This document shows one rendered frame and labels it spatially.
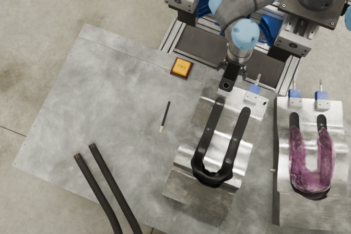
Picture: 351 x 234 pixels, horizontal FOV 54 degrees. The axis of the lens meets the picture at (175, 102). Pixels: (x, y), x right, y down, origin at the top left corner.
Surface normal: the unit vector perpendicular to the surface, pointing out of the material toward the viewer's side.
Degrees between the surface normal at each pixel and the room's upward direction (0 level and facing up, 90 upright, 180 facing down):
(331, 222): 0
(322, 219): 0
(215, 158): 21
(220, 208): 0
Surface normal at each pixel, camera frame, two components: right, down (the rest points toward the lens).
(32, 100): -0.04, -0.25
